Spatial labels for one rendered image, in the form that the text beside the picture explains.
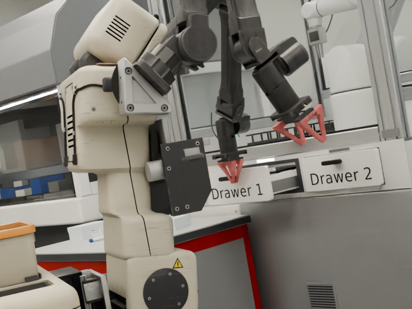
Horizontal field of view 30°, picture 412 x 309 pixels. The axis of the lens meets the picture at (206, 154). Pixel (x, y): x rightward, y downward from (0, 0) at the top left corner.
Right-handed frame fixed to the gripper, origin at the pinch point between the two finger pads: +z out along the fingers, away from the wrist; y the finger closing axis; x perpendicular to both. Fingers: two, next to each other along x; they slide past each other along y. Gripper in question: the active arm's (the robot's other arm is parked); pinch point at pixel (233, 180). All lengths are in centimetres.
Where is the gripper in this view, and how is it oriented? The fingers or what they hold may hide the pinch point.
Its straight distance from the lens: 246.6
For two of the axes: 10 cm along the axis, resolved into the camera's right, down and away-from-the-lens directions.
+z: 1.7, 9.8, 0.4
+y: 7.2, -1.5, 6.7
